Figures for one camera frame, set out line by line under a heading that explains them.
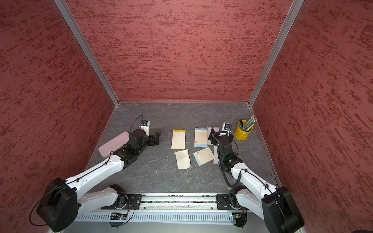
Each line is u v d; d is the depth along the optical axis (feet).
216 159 2.37
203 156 3.01
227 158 2.10
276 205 1.32
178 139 3.22
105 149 2.98
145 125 2.37
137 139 2.04
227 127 2.30
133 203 2.42
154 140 2.50
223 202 2.43
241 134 3.05
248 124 3.01
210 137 2.65
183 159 2.95
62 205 1.29
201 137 3.10
